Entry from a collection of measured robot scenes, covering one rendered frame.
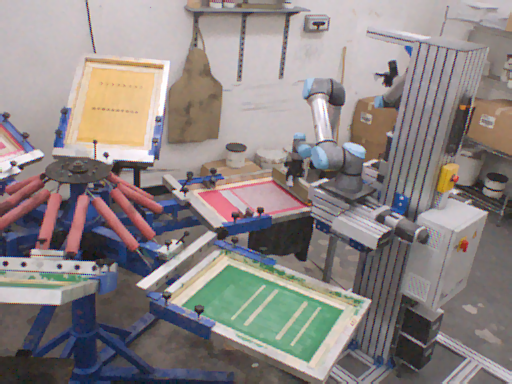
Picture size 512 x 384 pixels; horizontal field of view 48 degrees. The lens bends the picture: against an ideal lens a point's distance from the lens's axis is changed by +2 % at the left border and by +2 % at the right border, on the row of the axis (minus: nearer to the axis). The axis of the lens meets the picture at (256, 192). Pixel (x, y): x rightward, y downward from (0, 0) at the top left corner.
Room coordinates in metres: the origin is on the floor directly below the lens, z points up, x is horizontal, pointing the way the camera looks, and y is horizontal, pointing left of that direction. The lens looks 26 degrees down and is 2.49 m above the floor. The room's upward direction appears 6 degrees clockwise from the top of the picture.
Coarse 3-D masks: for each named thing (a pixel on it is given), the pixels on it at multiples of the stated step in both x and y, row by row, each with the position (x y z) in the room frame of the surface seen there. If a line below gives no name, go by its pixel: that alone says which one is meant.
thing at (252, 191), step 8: (248, 184) 3.28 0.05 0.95; (256, 184) 3.29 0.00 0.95; (264, 184) 3.31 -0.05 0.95; (272, 184) 3.32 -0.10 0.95; (200, 192) 3.09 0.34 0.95; (208, 192) 3.11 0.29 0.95; (216, 192) 3.12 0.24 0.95; (232, 192) 3.14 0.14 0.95; (240, 192) 3.15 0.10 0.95; (248, 192) 3.16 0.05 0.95; (256, 192) 3.18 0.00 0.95; (264, 192) 3.19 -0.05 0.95; (272, 192) 3.20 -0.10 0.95; (280, 192) 3.21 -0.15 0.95; (288, 192) 3.23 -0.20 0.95; (208, 200) 3.00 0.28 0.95; (216, 200) 3.01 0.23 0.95; (224, 200) 3.02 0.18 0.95; (248, 200) 3.05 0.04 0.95
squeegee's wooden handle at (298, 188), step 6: (276, 168) 3.35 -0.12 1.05; (276, 174) 3.34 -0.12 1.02; (282, 174) 3.29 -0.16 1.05; (282, 180) 3.28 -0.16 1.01; (294, 180) 3.20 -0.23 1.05; (294, 186) 3.17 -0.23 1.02; (300, 186) 3.13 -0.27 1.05; (300, 192) 3.12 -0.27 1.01; (306, 192) 3.07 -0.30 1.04; (306, 198) 3.06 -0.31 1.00
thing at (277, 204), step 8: (256, 200) 3.07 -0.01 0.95; (264, 200) 3.08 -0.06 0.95; (272, 200) 3.09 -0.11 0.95; (280, 200) 3.10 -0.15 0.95; (288, 200) 3.11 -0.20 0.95; (296, 200) 3.12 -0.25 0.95; (216, 208) 2.91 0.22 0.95; (224, 208) 2.92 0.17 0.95; (232, 208) 2.93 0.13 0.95; (256, 208) 2.96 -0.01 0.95; (264, 208) 2.97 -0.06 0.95; (272, 208) 2.98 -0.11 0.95; (280, 208) 2.99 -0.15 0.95; (288, 208) 3.00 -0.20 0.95; (296, 208) 3.02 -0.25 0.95; (224, 216) 2.82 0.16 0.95
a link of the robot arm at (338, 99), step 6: (330, 78) 3.07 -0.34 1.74; (336, 84) 3.01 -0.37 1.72; (342, 84) 3.05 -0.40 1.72; (336, 90) 3.00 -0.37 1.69; (342, 90) 3.02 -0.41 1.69; (336, 96) 3.00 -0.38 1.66; (342, 96) 3.02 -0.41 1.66; (330, 102) 3.04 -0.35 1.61; (336, 102) 3.02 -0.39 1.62; (342, 102) 3.03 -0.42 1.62; (330, 108) 3.05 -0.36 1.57; (336, 108) 3.04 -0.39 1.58; (330, 114) 3.06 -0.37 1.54; (336, 114) 3.05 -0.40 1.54; (330, 120) 3.06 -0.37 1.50; (336, 120) 3.07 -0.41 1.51; (336, 126) 3.08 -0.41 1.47
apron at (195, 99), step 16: (192, 64) 4.98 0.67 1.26; (208, 64) 5.07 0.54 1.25; (192, 80) 4.99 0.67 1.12; (208, 80) 5.07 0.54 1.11; (176, 96) 4.88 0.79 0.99; (192, 96) 4.99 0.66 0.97; (208, 96) 5.06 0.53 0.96; (176, 112) 4.88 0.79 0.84; (192, 112) 4.99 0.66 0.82; (208, 112) 5.07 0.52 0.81; (176, 128) 4.88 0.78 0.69; (192, 128) 4.99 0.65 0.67; (208, 128) 5.09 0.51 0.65
